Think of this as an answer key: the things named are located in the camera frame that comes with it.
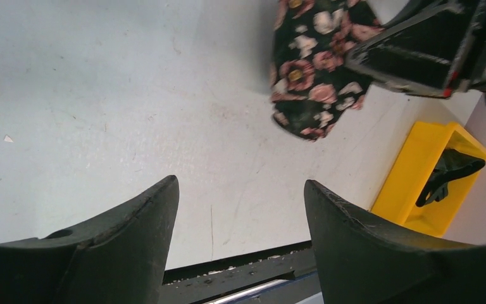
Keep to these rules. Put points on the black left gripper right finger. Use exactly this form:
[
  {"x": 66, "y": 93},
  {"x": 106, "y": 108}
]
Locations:
[{"x": 363, "y": 258}]

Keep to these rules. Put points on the yellow plastic tray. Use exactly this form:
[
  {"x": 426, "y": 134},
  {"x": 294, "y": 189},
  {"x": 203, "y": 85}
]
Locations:
[{"x": 411, "y": 171}]

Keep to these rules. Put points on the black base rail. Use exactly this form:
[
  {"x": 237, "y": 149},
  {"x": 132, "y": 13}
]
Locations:
[{"x": 285, "y": 274}]

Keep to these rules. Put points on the floral rose pattern tie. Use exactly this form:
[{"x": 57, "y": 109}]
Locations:
[{"x": 311, "y": 84}]

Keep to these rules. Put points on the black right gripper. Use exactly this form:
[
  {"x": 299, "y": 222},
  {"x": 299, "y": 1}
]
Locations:
[{"x": 421, "y": 50}]

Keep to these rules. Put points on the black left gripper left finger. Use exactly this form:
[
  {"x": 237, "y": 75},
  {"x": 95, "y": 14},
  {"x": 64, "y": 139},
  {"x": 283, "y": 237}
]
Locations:
[{"x": 118, "y": 256}]

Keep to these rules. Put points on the dark green tie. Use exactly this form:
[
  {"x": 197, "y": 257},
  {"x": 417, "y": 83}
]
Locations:
[{"x": 451, "y": 166}]

